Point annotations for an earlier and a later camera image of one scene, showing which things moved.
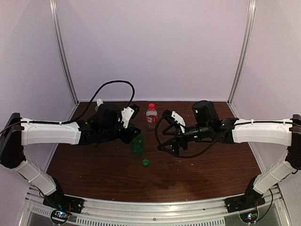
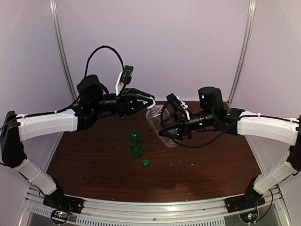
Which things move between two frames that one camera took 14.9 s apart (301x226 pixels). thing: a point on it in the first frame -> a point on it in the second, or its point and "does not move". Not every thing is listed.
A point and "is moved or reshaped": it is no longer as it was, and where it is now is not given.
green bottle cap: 146,162 does not move
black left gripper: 128,138 -> 128,103
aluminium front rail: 267,210 does not move
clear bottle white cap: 99,102 is moved or reshaped
